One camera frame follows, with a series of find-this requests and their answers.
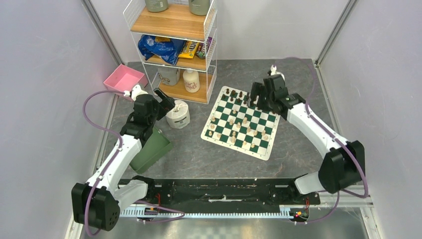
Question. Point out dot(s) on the pink plastic bin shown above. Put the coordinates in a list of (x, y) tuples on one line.
[(124, 78)]

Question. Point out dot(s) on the grey patterned mug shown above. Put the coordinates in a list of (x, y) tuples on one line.
[(169, 76)]

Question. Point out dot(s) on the white wrapped paper roll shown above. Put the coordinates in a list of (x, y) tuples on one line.
[(179, 116)]

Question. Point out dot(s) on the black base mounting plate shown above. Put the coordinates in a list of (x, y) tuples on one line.
[(223, 196)]

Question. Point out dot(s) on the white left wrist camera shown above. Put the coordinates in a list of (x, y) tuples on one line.
[(136, 91)]

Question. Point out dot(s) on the grey-green jar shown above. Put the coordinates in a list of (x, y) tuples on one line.
[(156, 5), (199, 7)]

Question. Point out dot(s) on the cream bottle pink lettering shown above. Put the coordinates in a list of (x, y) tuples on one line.
[(191, 80)]

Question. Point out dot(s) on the white slotted cable duct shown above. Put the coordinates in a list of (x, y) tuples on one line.
[(142, 212)]

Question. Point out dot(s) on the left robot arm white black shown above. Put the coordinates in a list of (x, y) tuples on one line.
[(98, 202)]

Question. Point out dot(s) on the green white chess board mat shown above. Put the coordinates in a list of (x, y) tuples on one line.
[(235, 125)]

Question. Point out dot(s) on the green plastic bin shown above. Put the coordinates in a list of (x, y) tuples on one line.
[(155, 148)]

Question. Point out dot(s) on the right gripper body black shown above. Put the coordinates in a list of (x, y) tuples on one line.
[(264, 100)]

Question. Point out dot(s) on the grey-green jar left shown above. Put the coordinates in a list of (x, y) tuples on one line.
[(156, 5)]

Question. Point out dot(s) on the blue snack bag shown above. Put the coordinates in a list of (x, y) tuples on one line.
[(167, 49)]

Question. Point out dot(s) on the white wire wooden shelf rack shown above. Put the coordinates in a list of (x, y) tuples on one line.
[(179, 23)]

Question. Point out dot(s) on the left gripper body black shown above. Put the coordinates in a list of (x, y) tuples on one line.
[(161, 108)]

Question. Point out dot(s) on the grey-green jar right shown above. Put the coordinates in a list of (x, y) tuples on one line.
[(199, 7)]

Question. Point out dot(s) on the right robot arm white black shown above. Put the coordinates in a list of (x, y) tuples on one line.
[(343, 160)]

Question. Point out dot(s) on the yellow candy bag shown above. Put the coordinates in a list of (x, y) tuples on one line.
[(189, 50)]

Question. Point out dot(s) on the purple snack packet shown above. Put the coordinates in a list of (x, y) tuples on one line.
[(203, 48)]

